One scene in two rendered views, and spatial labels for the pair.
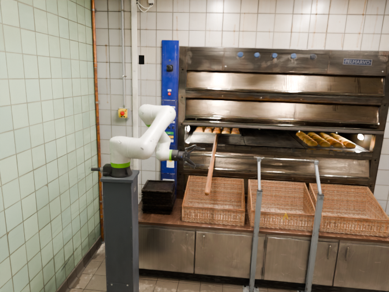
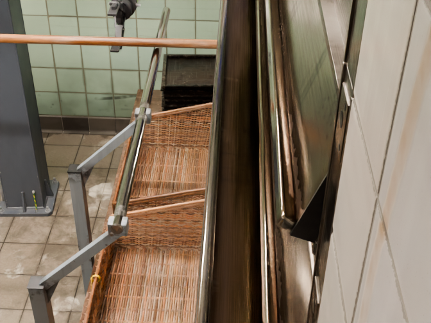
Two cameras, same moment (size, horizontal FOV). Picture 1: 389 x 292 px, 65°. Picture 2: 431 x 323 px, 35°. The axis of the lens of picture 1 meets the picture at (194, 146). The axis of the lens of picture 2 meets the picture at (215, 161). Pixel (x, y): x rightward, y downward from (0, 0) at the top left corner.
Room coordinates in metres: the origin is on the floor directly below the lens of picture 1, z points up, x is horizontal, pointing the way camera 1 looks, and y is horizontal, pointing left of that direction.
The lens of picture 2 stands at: (2.65, -2.26, 2.24)
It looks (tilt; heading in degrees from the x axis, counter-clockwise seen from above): 36 degrees down; 86
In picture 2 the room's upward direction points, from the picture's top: 1 degrees clockwise
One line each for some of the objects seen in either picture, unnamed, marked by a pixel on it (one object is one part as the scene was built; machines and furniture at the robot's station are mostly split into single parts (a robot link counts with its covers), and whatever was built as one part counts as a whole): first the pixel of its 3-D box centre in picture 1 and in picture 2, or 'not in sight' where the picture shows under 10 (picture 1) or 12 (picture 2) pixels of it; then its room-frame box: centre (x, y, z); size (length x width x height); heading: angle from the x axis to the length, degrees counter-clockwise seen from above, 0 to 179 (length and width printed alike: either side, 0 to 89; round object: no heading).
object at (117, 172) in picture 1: (112, 169); not in sight; (1.89, 0.53, 1.23); 0.26 x 0.15 x 0.06; 89
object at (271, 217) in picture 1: (279, 203); (172, 280); (2.63, -0.80, 0.72); 0.56 x 0.49 x 0.28; 85
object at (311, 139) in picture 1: (323, 138); not in sight; (3.28, -1.41, 1.21); 0.61 x 0.48 x 0.06; 175
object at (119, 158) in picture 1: (121, 151); not in sight; (1.89, 0.46, 1.36); 0.16 x 0.13 x 0.19; 72
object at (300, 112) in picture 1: (279, 110); (281, 28); (2.90, -0.79, 1.54); 1.79 x 0.11 x 0.19; 85
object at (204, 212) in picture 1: (214, 199); (186, 161); (2.68, -0.20, 0.72); 0.56 x 0.49 x 0.28; 84
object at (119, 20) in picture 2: (184, 156); (120, 13); (2.45, 0.08, 1.19); 0.09 x 0.07 x 0.08; 84
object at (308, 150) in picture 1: (275, 149); not in sight; (2.92, -0.80, 1.16); 1.80 x 0.06 x 0.04; 85
